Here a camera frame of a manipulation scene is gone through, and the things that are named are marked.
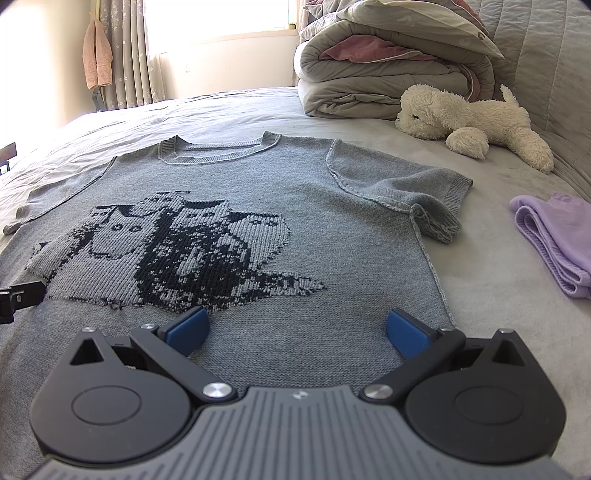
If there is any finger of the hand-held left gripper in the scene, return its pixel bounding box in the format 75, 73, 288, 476
0, 279, 48, 325

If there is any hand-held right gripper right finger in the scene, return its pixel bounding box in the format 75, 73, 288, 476
362, 308, 528, 405

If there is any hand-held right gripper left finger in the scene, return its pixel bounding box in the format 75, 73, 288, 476
69, 306, 237, 408

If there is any grey knitted cat-print sweater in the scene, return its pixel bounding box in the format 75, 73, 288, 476
0, 131, 474, 403

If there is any folded purple cloth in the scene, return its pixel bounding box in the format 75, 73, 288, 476
509, 192, 591, 301

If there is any white plush dog toy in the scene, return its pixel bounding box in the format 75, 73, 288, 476
394, 83, 555, 174

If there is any hanging pink garment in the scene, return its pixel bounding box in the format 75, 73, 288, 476
82, 19, 114, 91

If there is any folded grey pink quilt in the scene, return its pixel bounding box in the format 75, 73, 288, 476
295, 0, 507, 123

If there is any grey star-print curtain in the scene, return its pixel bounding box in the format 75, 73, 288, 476
95, 0, 161, 112

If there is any grey quilted headboard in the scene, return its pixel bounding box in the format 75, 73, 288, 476
464, 0, 591, 206

